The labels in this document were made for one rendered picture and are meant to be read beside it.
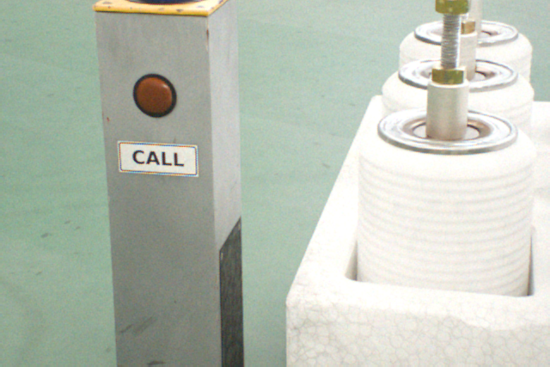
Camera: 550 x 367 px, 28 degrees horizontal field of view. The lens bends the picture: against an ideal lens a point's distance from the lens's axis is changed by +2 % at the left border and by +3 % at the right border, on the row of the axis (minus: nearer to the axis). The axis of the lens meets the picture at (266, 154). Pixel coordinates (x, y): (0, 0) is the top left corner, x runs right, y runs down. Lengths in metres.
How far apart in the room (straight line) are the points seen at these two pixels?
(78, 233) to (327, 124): 0.45
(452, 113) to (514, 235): 0.07
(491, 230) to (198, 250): 0.19
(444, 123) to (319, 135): 0.80
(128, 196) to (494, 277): 0.23
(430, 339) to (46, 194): 0.73
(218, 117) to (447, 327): 0.19
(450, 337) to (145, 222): 0.21
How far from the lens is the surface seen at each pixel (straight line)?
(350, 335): 0.58
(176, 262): 0.68
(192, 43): 0.63
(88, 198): 1.22
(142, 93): 0.65
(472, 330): 0.57
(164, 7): 0.64
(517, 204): 0.60
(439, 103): 0.60
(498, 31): 0.84
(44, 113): 1.53
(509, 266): 0.61
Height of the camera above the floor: 0.44
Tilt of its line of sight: 19 degrees down
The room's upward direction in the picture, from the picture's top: 1 degrees counter-clockwise
